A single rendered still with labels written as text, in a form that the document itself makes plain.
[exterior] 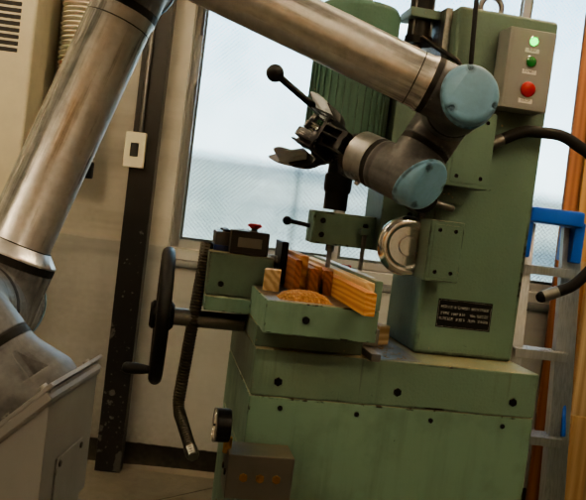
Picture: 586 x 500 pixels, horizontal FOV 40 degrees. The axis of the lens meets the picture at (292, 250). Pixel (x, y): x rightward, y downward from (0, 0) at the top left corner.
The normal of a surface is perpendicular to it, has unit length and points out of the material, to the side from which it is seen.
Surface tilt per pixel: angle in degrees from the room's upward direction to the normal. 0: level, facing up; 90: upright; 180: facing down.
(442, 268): 90
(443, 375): 90
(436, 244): 90
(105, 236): 90
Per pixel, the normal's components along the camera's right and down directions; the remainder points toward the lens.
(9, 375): 0.15, -0.55
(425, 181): 0.60, 0.48
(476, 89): 0.11, 0.00
